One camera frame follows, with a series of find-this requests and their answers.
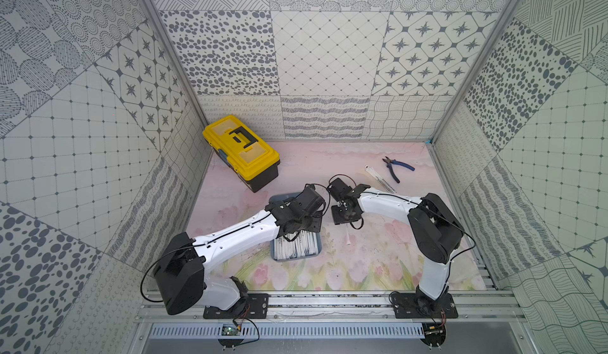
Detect blue handled pliers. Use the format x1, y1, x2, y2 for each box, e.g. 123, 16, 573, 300
383, 156, 416, 184

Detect yellow black toolbox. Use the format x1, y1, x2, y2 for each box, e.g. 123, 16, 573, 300
203, 115, 280, 193

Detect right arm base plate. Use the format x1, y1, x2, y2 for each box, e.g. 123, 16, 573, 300
389, 292, 459, 319

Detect blue grey storage tray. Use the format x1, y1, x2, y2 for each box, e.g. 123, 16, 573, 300
265, 186, 326, 262

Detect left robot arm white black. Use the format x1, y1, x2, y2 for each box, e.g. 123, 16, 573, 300
147, 185, 326, 318

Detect pile of wrapped straws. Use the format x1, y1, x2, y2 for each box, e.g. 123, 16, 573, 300
365, 166, 396, 194

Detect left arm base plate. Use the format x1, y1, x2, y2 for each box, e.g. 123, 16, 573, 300
204, 293, 269, 320

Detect pink floral table mat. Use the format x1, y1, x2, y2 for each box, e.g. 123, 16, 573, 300
184, 141, 485, 292

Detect aluminium rail frame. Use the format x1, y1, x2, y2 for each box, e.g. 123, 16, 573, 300
134, 290, 526, 323

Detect white slotted cable duct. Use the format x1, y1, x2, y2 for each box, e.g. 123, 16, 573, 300
149, 322, 424, 339

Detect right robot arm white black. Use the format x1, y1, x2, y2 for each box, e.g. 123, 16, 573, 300
329, 178, 465, 302

